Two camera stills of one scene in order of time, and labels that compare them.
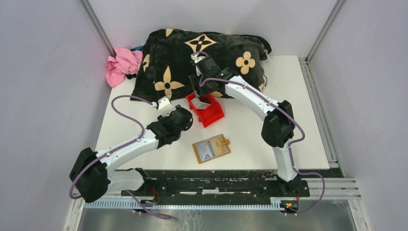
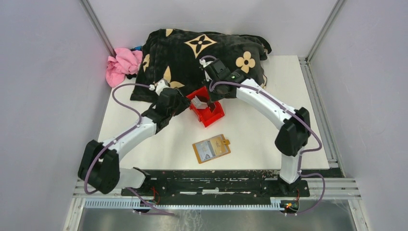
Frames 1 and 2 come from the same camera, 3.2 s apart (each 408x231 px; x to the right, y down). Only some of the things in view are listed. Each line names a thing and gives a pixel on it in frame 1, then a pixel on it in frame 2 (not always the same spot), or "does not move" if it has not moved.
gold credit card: [218, 144] does not move
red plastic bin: [212, 113] does not move
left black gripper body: [163, 119] to [182, 104]
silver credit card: [205, 150] does not move
